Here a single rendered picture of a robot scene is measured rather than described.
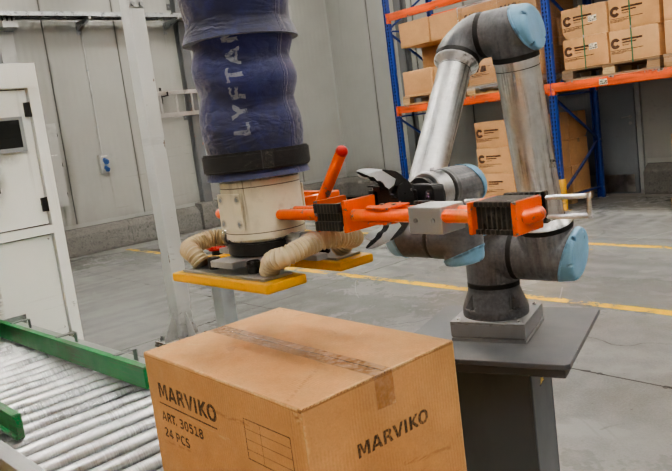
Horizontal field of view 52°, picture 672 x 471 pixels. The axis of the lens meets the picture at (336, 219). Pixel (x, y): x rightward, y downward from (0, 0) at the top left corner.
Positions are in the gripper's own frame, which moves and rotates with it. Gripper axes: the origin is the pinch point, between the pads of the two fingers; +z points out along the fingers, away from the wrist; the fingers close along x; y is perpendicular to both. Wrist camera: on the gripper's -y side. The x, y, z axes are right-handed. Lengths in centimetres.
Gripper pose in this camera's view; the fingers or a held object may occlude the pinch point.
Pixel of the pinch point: (364, 210)
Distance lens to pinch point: 129.2
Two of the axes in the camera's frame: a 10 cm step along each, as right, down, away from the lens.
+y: -6.8, -0.1, 7.4
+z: -7.3, 1.8, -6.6
